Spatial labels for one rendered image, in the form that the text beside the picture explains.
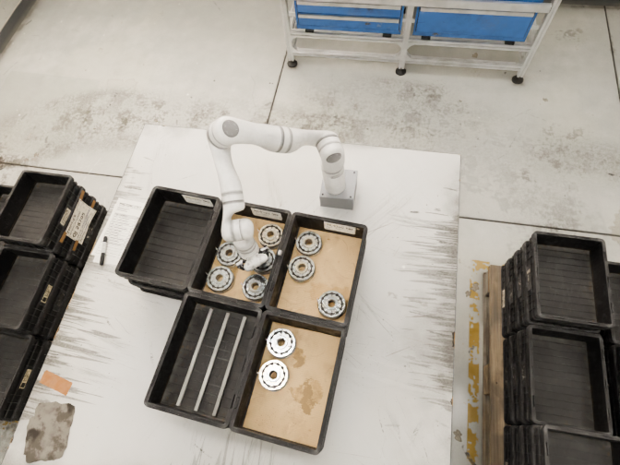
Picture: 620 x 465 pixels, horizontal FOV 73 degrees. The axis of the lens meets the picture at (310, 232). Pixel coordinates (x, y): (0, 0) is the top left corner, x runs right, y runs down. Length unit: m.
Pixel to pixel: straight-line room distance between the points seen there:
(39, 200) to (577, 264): 2.74
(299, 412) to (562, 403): 1.17
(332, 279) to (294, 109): 1.81
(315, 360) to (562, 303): 1.15
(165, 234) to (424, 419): 1.24
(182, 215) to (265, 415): 0.87
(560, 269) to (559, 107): 1.54
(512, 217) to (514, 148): 0.52
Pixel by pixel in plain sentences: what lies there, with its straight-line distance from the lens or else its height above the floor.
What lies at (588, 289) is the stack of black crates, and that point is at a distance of 2.25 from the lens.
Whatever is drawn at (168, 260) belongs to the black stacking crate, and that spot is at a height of 0.83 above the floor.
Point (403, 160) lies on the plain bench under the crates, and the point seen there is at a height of 0.70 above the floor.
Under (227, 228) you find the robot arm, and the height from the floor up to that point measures 1.20.
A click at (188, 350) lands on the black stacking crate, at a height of 0.83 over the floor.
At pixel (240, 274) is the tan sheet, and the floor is 0.83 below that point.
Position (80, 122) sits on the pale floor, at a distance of 3.69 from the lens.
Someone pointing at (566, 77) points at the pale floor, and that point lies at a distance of 3.68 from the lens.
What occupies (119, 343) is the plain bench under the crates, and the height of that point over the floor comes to 0.70.
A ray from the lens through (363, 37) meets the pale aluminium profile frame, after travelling 3.21.
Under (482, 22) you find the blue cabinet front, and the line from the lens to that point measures 3.17.
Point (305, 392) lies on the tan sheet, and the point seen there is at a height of 0.83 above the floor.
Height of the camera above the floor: 2.37
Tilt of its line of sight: 65 degrees down
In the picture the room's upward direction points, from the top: 10 degrees counter-clockwise
